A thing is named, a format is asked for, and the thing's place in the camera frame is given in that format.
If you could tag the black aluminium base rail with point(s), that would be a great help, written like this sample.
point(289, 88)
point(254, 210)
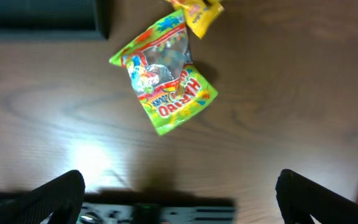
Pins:
point(121, 206)

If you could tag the yellow orange snack packet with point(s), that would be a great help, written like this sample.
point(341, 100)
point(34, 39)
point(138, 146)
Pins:
point(199, 14)

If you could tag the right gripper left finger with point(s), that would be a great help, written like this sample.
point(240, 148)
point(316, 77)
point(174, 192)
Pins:
point(59, 200)

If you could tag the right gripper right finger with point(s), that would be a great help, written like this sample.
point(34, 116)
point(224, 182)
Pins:
point(301, 200)

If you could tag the black open gift box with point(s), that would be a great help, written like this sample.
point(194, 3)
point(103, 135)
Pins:
point(54, 19)

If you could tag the green Haribo gummy bag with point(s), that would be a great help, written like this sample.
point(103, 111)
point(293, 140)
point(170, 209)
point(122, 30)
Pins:
point(163, 76)

